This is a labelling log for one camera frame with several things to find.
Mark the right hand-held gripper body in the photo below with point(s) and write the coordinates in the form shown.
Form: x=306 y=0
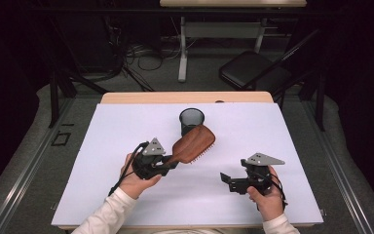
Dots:
x=258 y=177

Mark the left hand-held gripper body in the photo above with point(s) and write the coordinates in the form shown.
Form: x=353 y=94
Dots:
x=147 y=165

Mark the wooden hairbrush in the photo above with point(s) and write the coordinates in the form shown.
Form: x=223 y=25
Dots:
x=193 y=144

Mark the black mesh pen holder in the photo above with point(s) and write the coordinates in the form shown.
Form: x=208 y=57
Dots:
x=188 y=118

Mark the person's left hand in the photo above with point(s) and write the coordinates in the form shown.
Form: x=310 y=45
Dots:
x=133 y=185

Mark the person's right hand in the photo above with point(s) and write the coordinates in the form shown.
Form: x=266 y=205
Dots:
x=269 y=204

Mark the white table mat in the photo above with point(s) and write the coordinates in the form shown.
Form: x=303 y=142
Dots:
x=191 y=195

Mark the black metal stand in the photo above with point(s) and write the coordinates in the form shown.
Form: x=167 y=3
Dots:
x=54 y=97
x=319 y=104

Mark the black folding chair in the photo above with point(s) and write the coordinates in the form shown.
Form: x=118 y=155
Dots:
x=250 y=68

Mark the white-legged desk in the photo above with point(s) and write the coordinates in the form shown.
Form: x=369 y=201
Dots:
x=222 y=30

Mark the metal floor rail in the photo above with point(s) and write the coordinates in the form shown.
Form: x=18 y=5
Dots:
x=26 y=175
x=341 y=175

